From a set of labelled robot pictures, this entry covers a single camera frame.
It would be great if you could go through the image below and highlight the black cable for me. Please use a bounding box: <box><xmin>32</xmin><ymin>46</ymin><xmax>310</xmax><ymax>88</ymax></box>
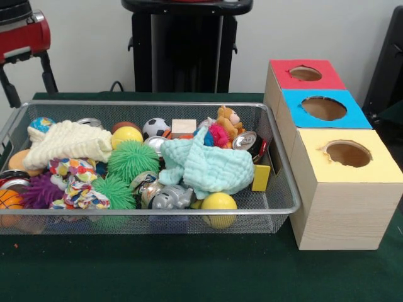
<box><xmin>110</xmin><ymin>81</ymin><xmax>136</xmax><ymax>92</ymax></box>

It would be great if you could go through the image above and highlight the colourful patterned cloth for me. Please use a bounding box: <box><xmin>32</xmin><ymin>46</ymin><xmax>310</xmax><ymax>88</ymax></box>
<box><xmin>48</xmin><ymin>157</ymin><xmax>111</xmax><ymax>211</ymax></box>

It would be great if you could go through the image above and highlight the mint muslin cloth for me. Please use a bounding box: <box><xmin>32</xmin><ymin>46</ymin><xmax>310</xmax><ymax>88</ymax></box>
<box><xmin>159</xmin><ymin>125</ymin><xmax>255</xmax><ymax>201</ymax></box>

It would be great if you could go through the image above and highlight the shallow mesh bin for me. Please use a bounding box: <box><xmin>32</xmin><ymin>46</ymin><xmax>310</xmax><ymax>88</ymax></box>
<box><xmin>0</xmin><ymin>100</ymin><xmax>302</xmax><ymax>235</ymax></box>

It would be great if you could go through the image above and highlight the green spiky rubber ball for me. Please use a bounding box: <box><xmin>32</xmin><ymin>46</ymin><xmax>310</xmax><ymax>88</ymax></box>
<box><xmin>91</xmin><ymin>176</ymin><xmax>137</xmax><ymax>211</ymax></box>
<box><xmin>107</xmin><ymin>140</ymin><xmax>161</xmax><ymax>183</ymax></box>

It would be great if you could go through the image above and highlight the black stand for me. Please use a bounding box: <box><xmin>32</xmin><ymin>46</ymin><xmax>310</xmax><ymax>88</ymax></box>
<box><xmin>361</xmin><ymin>4</ymin><xmax>403</xmax><ymax>114</ymax></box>

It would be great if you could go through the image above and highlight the smooth yellow ball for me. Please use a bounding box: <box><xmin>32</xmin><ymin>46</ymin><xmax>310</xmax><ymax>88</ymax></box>
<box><xmin>200</xmin><ymin>192</ymin><xmax>238</xmax><ymax>230</ymax></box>

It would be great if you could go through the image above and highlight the yellow tennis ball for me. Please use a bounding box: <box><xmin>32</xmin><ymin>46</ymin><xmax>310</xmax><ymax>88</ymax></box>
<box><xmin>110</xmin><ymin>127</ymin><xmax>144</xmax><ymax>149</ymax></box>

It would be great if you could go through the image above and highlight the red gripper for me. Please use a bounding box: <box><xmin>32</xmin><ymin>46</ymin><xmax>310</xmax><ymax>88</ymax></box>
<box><xmin>0</xmin><ymin>11</ymin><xmax>59</xmax><ymax>108</ymax></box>

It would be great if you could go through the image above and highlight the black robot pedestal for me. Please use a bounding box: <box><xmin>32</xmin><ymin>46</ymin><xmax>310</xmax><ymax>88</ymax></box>
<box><xmin>121</xmin><ymin>0</ymin><xmax>254</xmax><ymax>94</ymax></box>

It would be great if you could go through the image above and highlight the purple spiky rubber ball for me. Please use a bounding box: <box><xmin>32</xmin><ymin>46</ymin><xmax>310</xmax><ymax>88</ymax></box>
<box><xmin>20</xmin><ymin>172</ymin><xmax>65</xmax><ymax>210</ymax></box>

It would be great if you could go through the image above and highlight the small orange basketball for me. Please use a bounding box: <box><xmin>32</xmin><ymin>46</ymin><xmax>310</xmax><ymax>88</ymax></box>
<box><xmin>0</xmin><ymin>188</ymin><xmax>26</xmax><ymax>227</ymax></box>

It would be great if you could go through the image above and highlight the small soccer ball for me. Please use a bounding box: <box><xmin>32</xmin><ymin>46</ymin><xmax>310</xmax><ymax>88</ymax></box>
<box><xmin>142</xmin><ymin>118</ymin><xmax>171</xmax><ymax>140</ymax></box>

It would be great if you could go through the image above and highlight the wooden box with three holes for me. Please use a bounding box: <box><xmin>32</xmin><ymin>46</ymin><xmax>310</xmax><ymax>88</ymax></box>
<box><xmin>263</xmin><ymin>59</ymin><xmax>403</xmax><ymax>252</ymax></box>

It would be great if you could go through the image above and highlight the dark green table cloth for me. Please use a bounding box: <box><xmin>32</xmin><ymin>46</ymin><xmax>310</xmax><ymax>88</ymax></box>
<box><xmin>0</xmin><ymin>91</ymin><xmax>403</xmax><ymax>302</ymax></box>
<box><xmin>376</xmin><ymin>100</ymin><xmax>403</xmax><ymax>122</ymax></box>

